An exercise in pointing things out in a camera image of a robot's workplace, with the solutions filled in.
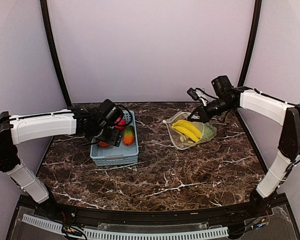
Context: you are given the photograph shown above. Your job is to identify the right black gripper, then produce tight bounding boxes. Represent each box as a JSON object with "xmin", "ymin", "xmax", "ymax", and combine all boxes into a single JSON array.
[{"xmin": 187, "ymin": 96, "xmax": 235, "ymax": 123}]

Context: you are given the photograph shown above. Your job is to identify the right black frame post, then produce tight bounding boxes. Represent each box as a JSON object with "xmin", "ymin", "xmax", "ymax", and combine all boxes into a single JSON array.
[{"xmin": 237, "ymin": 0, "xmax": 263, "ymax": 87}]

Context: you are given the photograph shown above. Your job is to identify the green toy mango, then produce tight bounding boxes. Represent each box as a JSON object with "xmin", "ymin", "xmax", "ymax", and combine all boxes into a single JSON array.
[{"xmin": 122, "ymin": 125, "xmax": 135, "ymax": 146}]

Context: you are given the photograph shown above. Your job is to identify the black frame post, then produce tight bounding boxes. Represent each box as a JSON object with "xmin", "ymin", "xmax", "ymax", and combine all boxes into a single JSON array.
[
  {"xmin": 237, "ymin": 0, "xmax": 263, "ymax": 87},
  {"xmin": 40, "ymin": 0, "xmax": 72, "ymax": 107}
]

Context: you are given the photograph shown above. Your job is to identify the grey slotted cable duct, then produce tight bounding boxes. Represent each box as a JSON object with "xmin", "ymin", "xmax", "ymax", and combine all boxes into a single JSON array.
[{"xmin": 22, "ymin": 214, "xmax": 229, "ymax": 240}]

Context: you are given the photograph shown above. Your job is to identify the green toy watermelon ball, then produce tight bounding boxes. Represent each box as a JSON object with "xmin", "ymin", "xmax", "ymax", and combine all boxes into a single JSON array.
[{"xmin": 201, "ymin": 124, "xmax": 217, "ymax": 141}]

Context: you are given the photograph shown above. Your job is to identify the yellow toy banana bunch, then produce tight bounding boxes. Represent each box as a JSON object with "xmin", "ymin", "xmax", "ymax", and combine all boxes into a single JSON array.
[{"xmin": 171, "ymin": 119, "xmax": 202, "ymax": 143}]

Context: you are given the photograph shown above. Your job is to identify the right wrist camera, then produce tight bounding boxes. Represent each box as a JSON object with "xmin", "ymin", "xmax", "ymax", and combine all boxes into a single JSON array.
[{"xmin": 186, "ymin": 87, "xmax": 209, "ymax": 106}]

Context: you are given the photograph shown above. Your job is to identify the red toy apple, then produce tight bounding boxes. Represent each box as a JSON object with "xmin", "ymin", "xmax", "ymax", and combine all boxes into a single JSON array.
[{"xmin": 114, "ymin": 117, "xmax": 126, "ymax": 131}]

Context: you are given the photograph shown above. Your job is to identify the left black frame post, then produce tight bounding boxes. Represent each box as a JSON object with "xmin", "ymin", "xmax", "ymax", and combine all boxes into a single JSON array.
[{"xmin": 40, "ymin": 0, "xmax": 72, "ymax": 107}]

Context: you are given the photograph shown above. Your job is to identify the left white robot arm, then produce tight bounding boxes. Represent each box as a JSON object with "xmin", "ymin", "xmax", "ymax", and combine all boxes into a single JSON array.
[{"xmin": 0, "ymin": 99, "xmax": 124, "ymax": 218}]

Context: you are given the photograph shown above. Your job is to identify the orange toy orange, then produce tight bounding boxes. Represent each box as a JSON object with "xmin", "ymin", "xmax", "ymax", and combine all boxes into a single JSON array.
[{"xmin": 98, "ymin": 141, "xmax": 110, "ymax": 148}]

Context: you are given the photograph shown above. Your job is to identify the black front rail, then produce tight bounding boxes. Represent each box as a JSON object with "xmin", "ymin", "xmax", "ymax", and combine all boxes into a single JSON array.
[{"xmin": 9, "ymin": 193, "xmax": 295, "ymax": 229}]

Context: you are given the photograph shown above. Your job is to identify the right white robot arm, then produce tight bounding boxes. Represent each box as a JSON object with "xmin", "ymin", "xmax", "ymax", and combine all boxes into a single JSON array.
[{"xmin": 187, "ymin": 75, "xmax": 300, "ymax": 199}]

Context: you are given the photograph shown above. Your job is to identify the clear dotted zip bag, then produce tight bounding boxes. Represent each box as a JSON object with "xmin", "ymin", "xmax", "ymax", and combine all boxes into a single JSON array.
[{"xmin": 162, "ymin": 111, "xmax": 217, "ymax": 150}]

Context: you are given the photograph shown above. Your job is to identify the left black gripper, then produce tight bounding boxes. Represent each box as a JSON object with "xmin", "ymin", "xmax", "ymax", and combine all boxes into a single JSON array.
[{"xmin": 92, "ymin": 122, "xmax": 124, "ymax": 147}]

